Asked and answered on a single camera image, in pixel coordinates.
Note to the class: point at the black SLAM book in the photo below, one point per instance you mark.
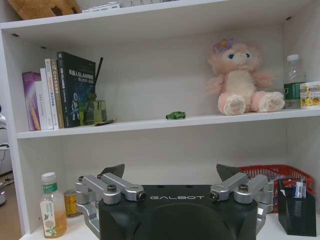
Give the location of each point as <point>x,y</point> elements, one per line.
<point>75,90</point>

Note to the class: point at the clear water bottle green label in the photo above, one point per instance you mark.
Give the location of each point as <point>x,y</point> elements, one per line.
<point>293,82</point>

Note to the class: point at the brown spine book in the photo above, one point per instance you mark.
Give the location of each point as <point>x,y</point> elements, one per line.
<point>56,95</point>

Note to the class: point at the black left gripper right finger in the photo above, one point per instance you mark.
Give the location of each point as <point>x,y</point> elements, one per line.
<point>241,186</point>

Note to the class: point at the white bookshelf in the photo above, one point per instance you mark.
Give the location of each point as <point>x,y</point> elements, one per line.
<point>160,80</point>

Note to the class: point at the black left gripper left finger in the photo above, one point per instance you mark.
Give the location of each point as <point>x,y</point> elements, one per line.
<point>111,186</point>

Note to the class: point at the white box blue print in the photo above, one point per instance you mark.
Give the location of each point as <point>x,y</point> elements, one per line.
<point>100,7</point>

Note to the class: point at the white C++ book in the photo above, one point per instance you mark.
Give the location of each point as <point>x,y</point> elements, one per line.
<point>51,97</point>

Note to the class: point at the blue white pen packet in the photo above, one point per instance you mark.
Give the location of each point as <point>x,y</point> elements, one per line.
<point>300,189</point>

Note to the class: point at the black mesh pen holder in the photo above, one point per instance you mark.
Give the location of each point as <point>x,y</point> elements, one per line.
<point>297,212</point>

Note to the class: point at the small yellow can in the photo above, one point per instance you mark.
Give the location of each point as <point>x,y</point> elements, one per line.
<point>71,203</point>

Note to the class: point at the orange juice bottle white cap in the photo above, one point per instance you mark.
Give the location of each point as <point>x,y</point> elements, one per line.
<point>52,210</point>

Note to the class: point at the small green toy car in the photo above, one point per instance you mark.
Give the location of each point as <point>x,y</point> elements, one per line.
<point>175,115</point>

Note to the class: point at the green reed diffuser bottle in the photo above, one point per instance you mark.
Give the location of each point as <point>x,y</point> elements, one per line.
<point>95,107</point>

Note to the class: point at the pink plush toy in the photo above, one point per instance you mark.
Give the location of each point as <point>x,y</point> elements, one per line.
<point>243,80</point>

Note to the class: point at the red plastic basket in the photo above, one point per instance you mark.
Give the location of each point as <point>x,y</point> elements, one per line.
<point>295,175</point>

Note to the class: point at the purple book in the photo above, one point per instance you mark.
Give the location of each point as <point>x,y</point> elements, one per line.
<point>31,100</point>

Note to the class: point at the white thin book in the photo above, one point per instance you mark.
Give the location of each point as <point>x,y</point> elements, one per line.
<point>45,102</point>

